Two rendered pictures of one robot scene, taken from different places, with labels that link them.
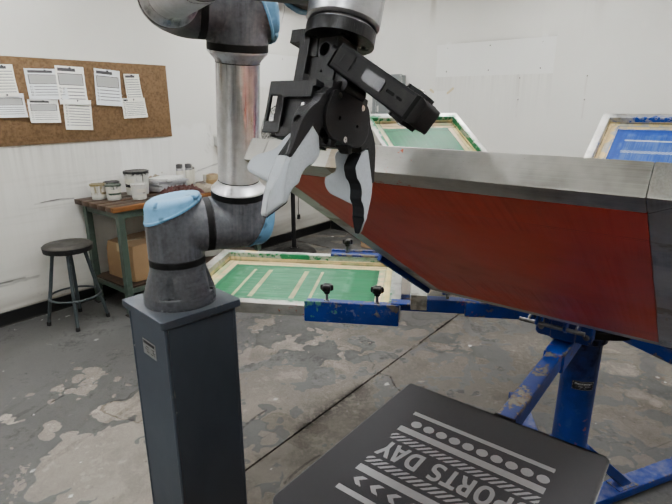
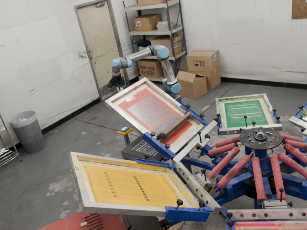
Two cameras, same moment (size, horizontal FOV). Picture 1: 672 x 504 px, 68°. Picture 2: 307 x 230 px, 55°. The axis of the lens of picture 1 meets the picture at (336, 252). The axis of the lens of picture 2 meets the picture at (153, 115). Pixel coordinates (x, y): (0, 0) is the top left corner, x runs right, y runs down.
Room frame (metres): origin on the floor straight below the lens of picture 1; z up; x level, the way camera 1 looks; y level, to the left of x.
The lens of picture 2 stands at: (1.09, -2.75, 2.54)
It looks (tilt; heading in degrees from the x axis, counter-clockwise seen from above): 26 degrees down; 95
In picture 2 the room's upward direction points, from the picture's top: 11 degrees counter-clockwise
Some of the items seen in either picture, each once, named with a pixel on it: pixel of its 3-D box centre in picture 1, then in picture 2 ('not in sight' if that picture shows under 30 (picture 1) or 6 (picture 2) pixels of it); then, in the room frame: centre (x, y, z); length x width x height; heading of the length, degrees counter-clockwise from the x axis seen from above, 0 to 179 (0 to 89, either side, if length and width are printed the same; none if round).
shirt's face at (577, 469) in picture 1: (449, 477); (151, 145); (0.77, -0.21, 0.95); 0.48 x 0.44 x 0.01; 142
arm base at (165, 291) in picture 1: (179, 277); (169, 93); (1.03, 0.34, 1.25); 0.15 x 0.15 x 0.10
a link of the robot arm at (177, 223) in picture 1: (177, 224); (168, 84); (1.03, 0.33, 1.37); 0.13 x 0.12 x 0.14; 115
